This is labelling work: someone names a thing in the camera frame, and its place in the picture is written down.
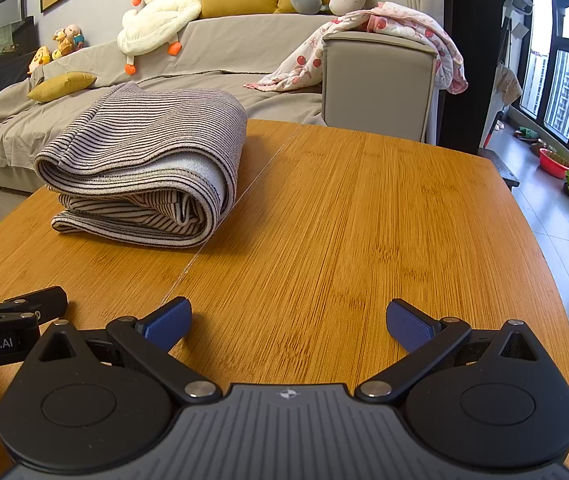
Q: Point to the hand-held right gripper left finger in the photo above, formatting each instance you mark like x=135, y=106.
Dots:
x=169, y=325

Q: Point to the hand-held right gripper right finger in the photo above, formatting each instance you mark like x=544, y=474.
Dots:
x=412, y=327

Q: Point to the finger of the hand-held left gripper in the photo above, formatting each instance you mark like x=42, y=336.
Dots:
x=44, y=302

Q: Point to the beige striped garment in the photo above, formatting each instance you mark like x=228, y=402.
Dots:
x=164, y=150

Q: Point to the dark wooden stool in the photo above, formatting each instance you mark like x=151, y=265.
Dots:
x=501, y=167

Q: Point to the red basin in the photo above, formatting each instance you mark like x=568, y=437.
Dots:
x=554, y=165

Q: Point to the small yellow pillow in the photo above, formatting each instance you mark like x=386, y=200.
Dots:
x=62, y=86

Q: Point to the dark plant bowl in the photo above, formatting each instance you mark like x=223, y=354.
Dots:
x=539, y=147

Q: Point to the green slippers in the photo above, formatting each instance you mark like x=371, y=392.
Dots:
x=526, y=134

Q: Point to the yellow small plush toy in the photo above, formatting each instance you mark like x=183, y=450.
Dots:
x=39, y=60

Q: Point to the hanging beige cloth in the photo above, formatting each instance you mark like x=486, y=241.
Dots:
x=508, y=85

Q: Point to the colourful small plush dolls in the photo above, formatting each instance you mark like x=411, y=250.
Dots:
x=69, y=40

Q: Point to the grey covered sofa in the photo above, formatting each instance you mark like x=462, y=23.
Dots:
x=244, y=45

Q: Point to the pink floral blanket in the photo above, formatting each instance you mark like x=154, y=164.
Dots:
x=414, y=30

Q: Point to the white goose plush toy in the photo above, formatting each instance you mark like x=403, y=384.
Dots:
x=157, y=15

